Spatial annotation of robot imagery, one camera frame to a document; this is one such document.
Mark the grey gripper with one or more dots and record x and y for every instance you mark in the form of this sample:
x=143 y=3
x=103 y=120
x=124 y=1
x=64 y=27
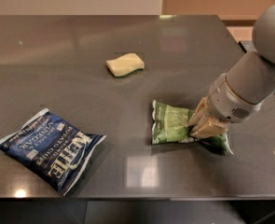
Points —
x=227 y=101

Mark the green jalapeno chip bag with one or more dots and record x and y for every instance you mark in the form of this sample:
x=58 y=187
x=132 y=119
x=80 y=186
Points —
x=170 y=126

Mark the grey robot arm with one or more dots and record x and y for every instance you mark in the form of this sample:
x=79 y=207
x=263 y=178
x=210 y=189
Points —
x=239 y=93

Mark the blue Kettle chip bag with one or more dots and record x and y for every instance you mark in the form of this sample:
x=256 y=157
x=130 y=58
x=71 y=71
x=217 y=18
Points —
x=52 y=148

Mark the yellow sponge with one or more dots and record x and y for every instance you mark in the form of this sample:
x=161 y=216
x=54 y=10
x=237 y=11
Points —
x=125 y=64

